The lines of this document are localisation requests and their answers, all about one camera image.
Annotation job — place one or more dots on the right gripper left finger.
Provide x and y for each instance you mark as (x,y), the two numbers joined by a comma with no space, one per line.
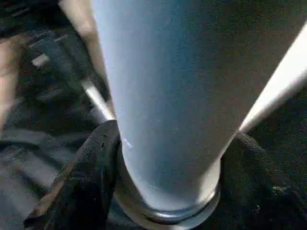
(79,187)

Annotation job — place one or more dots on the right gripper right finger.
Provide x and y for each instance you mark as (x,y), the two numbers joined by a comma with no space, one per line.
(264,191)

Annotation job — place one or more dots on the white plastic table top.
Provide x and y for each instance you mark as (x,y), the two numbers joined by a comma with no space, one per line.
(283,81)

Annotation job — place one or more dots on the white plastic table leg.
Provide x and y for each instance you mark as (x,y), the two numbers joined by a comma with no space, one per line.
(182,96)

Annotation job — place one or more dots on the black plastic mat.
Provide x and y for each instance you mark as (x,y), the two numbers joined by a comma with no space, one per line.
(38,134)

